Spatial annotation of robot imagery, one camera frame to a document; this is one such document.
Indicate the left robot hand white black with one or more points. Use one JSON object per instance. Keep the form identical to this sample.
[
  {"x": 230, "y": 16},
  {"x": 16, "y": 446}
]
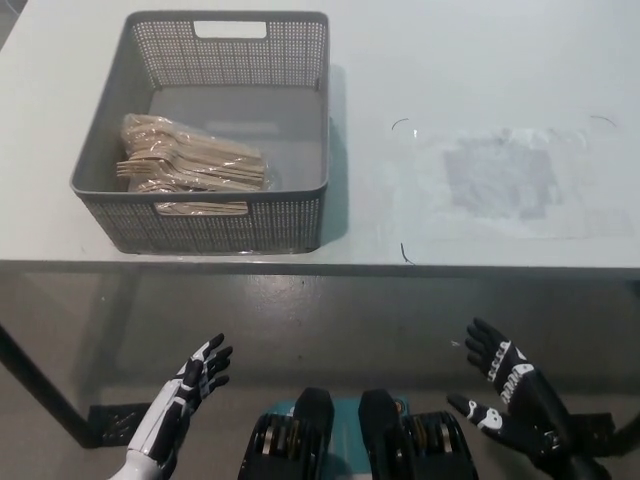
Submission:
[{"x": 170, "y": 410}]

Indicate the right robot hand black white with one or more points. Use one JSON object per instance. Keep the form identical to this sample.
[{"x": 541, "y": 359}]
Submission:
[{"x": 525, "y": 400}]

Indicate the bag of wooden cutlery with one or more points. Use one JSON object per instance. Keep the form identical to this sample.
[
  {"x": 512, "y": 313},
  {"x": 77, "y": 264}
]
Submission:
[{"x": 190, "y": 160}]

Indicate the black table foot plate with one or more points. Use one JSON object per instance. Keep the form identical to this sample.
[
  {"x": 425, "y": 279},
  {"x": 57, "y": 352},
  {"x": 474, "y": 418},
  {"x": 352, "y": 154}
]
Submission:
[
  {"x": 597, "y": 427},
  {"x": 112, "y": 422}
]

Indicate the black metal table leg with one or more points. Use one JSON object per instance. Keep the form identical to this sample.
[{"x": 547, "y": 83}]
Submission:
[
  {"x": 629, "y": 424},
  {"x": 45, "y": 385}
]

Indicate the robot torso black teal blocks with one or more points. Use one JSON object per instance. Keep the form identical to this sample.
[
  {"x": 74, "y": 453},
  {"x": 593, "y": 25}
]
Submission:
[{"x": 360, "y": 440}]

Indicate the grey perforated plastic basket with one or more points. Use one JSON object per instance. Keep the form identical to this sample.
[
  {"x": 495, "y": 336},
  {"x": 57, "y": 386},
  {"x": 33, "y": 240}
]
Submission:
[{"x": 225, "y": 75}]

